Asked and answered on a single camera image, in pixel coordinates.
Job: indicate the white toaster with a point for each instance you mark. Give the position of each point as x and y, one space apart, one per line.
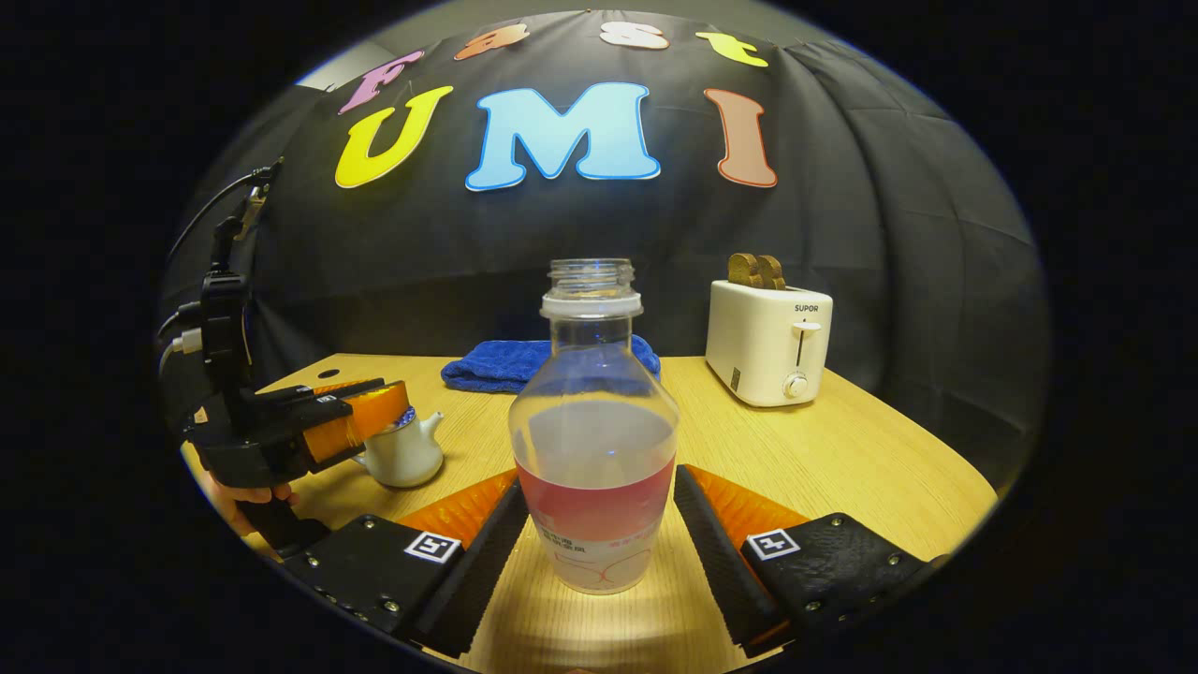
763 346

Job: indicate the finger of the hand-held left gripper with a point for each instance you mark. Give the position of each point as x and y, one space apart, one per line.
309 387
356 426

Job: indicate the black backdrop cloth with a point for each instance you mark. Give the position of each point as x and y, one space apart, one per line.
562 234

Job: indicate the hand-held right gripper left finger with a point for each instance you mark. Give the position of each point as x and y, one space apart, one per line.
477 571

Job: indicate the brown bread slice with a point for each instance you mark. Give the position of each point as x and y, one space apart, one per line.
773 271
744 270

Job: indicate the clear water bottle pink label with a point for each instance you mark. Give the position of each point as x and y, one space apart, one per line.
594 449

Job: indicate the white teacup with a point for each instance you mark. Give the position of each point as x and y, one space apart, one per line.
402 459

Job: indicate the blue towel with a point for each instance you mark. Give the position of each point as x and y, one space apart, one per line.
487 365

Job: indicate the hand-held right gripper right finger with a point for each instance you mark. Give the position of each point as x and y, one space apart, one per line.
716 562

